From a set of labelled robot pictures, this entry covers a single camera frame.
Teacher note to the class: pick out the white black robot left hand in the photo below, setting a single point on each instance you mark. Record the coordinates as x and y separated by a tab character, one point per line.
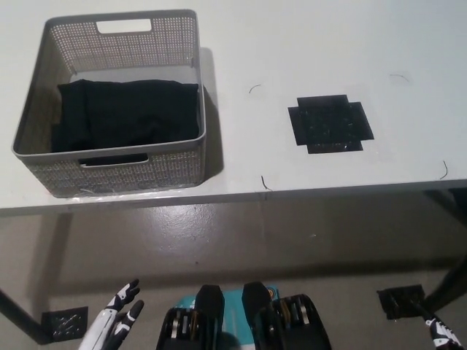
106	324

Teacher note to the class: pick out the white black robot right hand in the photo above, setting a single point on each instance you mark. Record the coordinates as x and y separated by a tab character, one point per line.
439	331

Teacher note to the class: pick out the black t-shirt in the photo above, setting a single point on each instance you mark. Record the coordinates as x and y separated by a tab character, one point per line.
127	113

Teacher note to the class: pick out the clear tape strip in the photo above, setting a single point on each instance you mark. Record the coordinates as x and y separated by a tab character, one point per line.
109	195

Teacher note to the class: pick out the grey perforated plastic basket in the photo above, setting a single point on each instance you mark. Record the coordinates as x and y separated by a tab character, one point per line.
175	171

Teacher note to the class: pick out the black tape table patch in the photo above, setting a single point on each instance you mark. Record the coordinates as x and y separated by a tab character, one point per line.
328	124

